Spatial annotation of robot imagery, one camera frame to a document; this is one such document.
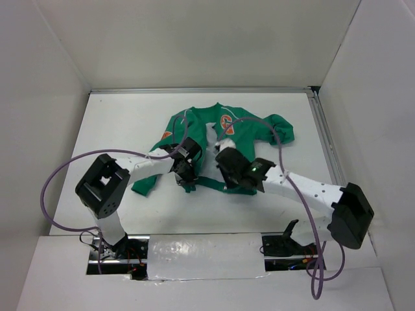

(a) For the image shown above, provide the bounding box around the silver aluminium right rail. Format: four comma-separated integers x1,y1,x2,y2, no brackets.
307,86,346,185

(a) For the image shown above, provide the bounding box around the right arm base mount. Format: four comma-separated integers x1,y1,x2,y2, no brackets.
259,220,318,272

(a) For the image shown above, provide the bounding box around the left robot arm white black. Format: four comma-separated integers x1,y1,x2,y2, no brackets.
75,137,202,259

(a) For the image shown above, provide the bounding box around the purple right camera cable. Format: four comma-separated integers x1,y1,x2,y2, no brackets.
215,117,345,301

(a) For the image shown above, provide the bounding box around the silver aluminium rail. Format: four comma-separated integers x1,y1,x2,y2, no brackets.
307,86,346,185
90,86,321,97

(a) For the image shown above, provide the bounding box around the silver aluminium back rail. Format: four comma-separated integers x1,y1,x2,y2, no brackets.
90,86,321,97

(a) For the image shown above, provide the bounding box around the green zip-up jacket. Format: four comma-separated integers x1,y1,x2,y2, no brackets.
130,102,296,198

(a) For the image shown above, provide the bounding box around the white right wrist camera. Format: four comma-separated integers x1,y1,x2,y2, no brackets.
214,138,236,153

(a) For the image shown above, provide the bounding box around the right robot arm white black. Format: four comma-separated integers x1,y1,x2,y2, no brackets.
215,147,374,254

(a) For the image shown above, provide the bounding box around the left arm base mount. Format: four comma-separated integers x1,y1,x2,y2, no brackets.
79,231,150,281

